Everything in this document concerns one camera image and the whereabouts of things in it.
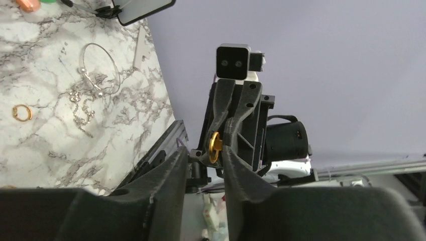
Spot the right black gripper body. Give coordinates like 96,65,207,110
190,81,275,171

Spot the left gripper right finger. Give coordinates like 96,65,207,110
222,146,425,240

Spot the green highlighter pen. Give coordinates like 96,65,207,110
39,0,57,4

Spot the small whiteboard on stand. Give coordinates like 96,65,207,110
60,0,177,27

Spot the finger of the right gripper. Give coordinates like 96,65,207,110
224,81,262,150
203,78,236,157

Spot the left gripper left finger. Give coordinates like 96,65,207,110
1,147,188,240

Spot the silver bangle bracelet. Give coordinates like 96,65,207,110
78,42,122,98

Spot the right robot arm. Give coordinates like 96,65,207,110
187,79,311,188

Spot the silver chain necklace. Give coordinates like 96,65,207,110
68,79,100,139

